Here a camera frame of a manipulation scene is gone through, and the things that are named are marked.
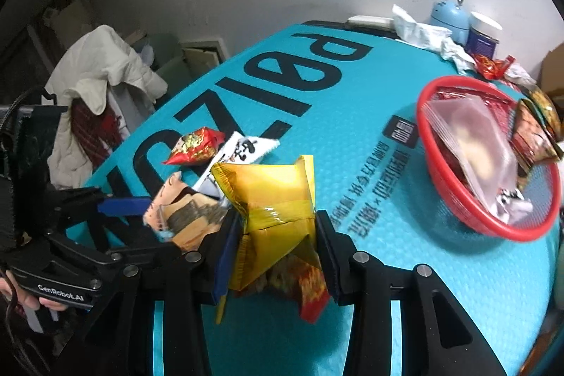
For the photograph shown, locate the cardboard box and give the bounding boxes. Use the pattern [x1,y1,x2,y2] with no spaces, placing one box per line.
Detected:
[540,48,564,95]

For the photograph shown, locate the crumpled white tissue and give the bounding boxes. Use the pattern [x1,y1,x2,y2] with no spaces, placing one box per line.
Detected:
[441,37,479,75]
[392,5,454,51]

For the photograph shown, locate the red cartoon snack packet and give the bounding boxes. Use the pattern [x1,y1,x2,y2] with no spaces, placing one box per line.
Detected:
[164,127,226,167]

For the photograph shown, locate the brown snack packet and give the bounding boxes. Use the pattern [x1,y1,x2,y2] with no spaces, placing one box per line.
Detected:
[511,98,564,174]

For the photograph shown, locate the clear plastic pastry packet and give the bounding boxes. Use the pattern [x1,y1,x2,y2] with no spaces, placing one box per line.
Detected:
[421,94,523,205]

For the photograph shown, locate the yellow snack packet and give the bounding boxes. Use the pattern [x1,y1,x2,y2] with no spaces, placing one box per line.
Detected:
[210,155,331,324]

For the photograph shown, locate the white jacket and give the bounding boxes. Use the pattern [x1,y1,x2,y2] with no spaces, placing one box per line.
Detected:
[44,26,168,189]

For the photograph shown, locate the white black-print snack packet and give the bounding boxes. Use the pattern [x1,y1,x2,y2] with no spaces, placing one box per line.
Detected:
[191,131,280,201]
[493,186,536,222]

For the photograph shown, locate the dark jar with white lid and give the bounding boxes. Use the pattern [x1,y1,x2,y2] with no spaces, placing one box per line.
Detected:
[466,11,503,58]

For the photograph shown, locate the blue antlered humidifier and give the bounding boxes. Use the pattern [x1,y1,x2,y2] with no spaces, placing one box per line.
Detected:
[429,0,470,44]

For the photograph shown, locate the red plastic basket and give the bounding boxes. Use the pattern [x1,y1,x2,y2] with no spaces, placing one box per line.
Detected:
[416,75,560,242]

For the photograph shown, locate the beige cabinet door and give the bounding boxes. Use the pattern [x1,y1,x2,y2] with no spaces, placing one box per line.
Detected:
[180,37,227,84]

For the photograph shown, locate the person's left hand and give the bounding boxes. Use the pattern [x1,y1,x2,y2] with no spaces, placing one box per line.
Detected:
[0,277,69,313]

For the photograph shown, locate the red scarf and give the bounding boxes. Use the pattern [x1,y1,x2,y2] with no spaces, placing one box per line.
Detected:
[70,98,128,169]

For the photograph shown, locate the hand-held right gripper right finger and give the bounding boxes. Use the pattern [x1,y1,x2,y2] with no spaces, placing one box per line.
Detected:
[315,209,507,376]

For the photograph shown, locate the flat white box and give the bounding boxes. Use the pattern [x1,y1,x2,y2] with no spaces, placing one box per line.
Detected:
[346,15,395,32]

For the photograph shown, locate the peach seaweed cracker packet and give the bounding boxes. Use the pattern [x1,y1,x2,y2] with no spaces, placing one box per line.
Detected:
[143,171,232,253]

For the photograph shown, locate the red candy wrapper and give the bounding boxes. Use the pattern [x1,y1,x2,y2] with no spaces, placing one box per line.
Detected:
[473,54,516,79]

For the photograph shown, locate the yellow brown snack pack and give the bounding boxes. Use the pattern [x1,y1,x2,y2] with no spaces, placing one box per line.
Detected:
[526,85,560,139]

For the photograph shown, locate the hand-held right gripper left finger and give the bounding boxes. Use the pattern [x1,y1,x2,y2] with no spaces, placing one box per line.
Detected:
[84,211,243,376]

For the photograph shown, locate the black cable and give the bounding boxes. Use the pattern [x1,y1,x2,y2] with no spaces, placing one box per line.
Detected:
[0,89,58,148]

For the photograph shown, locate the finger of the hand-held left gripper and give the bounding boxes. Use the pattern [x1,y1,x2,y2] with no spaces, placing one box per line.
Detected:
[45,234,184,276]
[44,186,153,228]

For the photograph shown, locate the white crumpled wrapper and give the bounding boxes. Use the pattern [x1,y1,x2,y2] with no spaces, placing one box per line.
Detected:
[502,63,536,88]

